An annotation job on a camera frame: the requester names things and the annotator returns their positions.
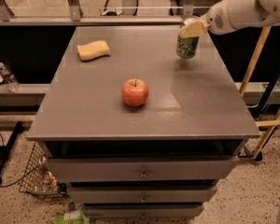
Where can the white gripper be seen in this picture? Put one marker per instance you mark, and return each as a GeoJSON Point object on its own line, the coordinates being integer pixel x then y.
{"type": "Point", "coordinates": [215, 20]}

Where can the green soda can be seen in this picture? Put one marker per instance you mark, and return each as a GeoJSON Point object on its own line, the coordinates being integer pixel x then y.
{"type": "Point", "coordinates": [187, 41]}

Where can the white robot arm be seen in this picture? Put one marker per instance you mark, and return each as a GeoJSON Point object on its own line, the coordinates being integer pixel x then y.
{"type": "Point", "coordinates": [253, 13]}

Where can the red apple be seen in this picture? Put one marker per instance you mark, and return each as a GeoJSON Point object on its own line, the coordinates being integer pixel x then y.
{"type": "Point", "coordinates": [134, 92]}

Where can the yellow sponge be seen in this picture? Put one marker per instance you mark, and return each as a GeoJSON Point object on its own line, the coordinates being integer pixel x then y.
{"type": "Point", "coordinates": [93, 50]}

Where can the grey drawer cabinet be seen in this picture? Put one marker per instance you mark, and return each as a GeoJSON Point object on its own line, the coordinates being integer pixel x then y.
{"type": "Point", "coordinates": [133, 130]}

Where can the top grey drawer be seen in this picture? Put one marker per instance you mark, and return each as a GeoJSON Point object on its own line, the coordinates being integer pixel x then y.
{"type": "Point", "coordinates": [124, 170]}

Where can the grey drawer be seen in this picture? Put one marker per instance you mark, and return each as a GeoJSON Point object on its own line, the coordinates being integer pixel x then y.
{"type": "Point", "coordinates": [142, 211]}
{"type": "Point", "coordinates": [181, 194]}
{"type": "Point", "coordinates": [124, 170]}

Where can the clear plastic water bottle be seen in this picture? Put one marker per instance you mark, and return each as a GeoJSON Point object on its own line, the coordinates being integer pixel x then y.
{"type": "Point", "coordinates": [9, 78]}

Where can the bottom grey drawer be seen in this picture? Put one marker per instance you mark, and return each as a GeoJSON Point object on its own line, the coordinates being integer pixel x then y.
{"type": "Point", "coordinates": [142, 211]}

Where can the middle grey drawer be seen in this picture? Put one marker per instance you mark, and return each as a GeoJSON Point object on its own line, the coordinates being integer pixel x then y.
{"type": "Point", "coordinates": [181, 194]}

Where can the green white package on floor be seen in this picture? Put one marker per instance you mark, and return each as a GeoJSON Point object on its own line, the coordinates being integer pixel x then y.
{"type": "Point", "coordinates": [73, 217]}

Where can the black metal stand leg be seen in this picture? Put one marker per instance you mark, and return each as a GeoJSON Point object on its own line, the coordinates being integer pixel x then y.
{"type": "Point", "coordinates": [4, 151]}

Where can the wire mesh basket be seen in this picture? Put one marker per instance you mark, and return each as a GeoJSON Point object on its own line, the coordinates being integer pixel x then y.
{"type": "Point", "coordinates": [38, 181]}

